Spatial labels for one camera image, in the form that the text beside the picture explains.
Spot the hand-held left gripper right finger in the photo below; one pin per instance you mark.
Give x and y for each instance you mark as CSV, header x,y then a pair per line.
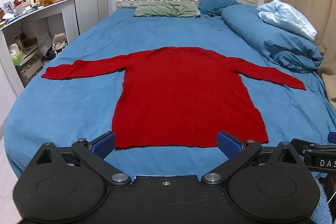
x,y
228,145

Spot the light blue fluffy cloth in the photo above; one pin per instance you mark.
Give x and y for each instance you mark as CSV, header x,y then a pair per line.
x,y
324,200

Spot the blue pillow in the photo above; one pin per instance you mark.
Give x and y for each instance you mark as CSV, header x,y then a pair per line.
x,y
215,1

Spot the blue duvet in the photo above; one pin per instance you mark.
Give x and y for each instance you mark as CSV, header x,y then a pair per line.
x,y
273,35

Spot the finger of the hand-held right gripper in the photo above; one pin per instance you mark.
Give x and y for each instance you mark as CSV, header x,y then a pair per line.
x,y
332,137
312,146

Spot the pale blue blanket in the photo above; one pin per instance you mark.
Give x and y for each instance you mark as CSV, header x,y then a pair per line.
x,y
288,18

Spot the green pillow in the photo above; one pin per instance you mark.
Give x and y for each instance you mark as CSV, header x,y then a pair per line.
x,y
165,9

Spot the bed with blue sheet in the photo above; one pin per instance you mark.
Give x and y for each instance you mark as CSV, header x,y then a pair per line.
x,y
86,98

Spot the white desk with shelves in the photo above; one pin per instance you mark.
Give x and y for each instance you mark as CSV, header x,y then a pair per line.
x,y
52,14

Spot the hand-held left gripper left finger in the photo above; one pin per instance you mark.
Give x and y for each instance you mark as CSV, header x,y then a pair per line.
x,y
105,144

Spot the red knit sweater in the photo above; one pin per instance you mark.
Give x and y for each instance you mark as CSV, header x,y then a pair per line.
x,y
183,98

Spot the small dark item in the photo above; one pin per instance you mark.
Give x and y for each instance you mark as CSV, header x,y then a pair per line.
x,y
210,14

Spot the beige bag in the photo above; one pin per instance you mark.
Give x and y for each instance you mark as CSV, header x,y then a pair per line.
x,y
59,41

